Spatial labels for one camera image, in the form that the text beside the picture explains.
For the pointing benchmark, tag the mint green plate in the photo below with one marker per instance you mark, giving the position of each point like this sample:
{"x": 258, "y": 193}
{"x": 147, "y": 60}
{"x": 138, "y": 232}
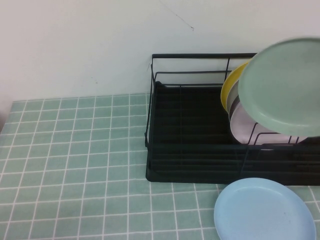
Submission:
{"x": 280, "y": 87}

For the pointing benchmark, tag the yellow plate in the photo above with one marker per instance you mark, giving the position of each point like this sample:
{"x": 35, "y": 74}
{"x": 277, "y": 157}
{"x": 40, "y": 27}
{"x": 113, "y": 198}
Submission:
{"x": 228, "y": 87}

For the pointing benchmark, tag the grey plate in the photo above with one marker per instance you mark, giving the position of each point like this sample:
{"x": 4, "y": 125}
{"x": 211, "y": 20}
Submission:
{"x": 236, "y": 106}

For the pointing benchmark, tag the light blue plate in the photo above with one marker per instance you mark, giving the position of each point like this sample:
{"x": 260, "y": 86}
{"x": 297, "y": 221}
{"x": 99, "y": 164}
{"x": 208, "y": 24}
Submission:
{"x": 262, "y": 212}

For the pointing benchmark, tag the cream white plate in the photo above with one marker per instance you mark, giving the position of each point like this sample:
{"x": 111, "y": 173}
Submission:
{"x": 233, "y": 96}

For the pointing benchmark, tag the pink plate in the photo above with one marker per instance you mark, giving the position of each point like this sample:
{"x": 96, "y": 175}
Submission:
{"x": 242, "y": 127}

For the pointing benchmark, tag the green checked tablecloth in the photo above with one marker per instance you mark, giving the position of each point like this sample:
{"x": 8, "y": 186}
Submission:
{"x": 75, "y": 150}

